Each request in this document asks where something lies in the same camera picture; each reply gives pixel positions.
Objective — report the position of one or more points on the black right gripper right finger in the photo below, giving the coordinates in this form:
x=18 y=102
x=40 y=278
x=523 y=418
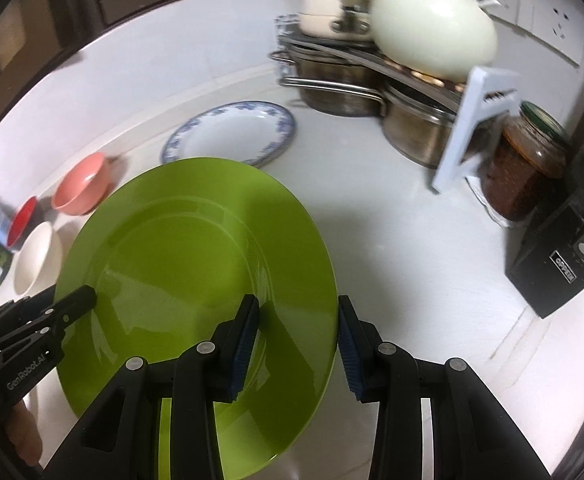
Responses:
x=473 y=436

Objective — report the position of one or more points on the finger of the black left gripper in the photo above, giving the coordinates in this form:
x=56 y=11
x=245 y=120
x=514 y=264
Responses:
x=62 y=309

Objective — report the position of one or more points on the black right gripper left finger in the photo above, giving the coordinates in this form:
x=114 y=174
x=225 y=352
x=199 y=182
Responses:
x=117 y=436

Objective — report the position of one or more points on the red bowl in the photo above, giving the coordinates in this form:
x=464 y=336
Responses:
x=24 y=222

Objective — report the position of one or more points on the pink bowl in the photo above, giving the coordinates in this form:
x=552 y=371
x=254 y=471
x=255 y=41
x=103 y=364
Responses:
x=83 y=186

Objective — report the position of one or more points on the green plate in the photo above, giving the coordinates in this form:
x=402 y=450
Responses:
x=170 y=255

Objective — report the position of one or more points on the blue floral white plate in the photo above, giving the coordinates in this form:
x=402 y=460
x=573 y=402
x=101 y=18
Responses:
x=252 y=132

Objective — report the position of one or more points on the white metal kitchen rack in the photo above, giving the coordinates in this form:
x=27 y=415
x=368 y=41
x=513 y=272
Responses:
x=489 y=92

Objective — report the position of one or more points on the person's left hand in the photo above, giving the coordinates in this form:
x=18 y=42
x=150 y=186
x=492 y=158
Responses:
x=22 y=432

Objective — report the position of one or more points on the cream white bowl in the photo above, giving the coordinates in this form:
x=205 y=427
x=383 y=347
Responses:
x=38 y=264

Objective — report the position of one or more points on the black appliance box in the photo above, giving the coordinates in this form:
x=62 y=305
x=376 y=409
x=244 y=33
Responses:
x=548 y=270

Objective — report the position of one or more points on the glass jar with green lid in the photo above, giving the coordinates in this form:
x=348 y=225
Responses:
x=530 y=156

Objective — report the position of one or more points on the steel pot lower right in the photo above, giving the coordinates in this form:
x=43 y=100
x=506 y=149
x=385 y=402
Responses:
x=417 y=126

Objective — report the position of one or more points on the large cream ceramic pot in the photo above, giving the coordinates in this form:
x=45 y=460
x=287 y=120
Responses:
x=444 y=39

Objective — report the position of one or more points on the small cream pot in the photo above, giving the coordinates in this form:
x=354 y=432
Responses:
x=345 y=20

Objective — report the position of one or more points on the steel pot with handle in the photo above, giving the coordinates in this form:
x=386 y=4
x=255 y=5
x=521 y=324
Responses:
x=329 y=84

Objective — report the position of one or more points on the white wall socket panel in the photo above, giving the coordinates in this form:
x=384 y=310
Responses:
x=556 y=23

